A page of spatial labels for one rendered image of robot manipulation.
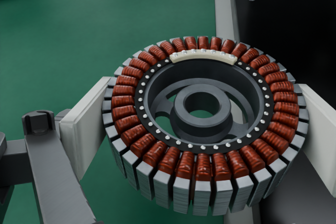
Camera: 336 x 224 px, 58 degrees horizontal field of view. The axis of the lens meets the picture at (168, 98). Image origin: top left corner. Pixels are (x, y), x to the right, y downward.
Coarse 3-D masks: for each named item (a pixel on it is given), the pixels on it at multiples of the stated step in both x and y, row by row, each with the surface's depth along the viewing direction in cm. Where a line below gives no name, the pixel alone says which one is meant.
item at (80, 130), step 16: (96, 96) 16; (80, 112) 14; (96, 112) 16; (64, 128) 13; (80, 128) 13; (96, 128) 16; (64, 144) 13; (80, 144) 13; (96, 144) 16; (80, 160) 14; (80, 176) 14
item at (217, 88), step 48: (144, 48) 20; (192, 48) 19; (240, 48) 19; (144, 96) 17; (192, 96) 18; (240, 96) 19; (288, 96) 16; (144, 144) 14; (192, 144) 15; (240, 144) 15; (288, 144) 15; (144, 192) 15; (192, 192) 15; (240, 192) 14
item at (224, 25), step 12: (216, 0) 39; (228, 0) 39; (216, 12) 37; (228, 12) 37; (216, 24) 36; (228, 24) 36; (216, 36) 34; (228, 36) 34; (240, 120) 26; (228, 216) 21; (240, 216) 21
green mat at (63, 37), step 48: (0, 0) 40; (48, 0) 40; (96, 0) 39; (144, 0) 39; (192, 0) 39; (0, 48) 33; (48, 48) 33; (96, 48) 33; (0, 96) 29; (48, 96) 29; (96, 192) 22
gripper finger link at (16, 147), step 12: (12, 144) 12; (24, 144) 12; (12, 156) 12; (24, 156) 12; (0, 168) 12; (12, 168) 12; (24, 168) 12; (0, 180) 12; (12, 180) 12; (24, 180) 12
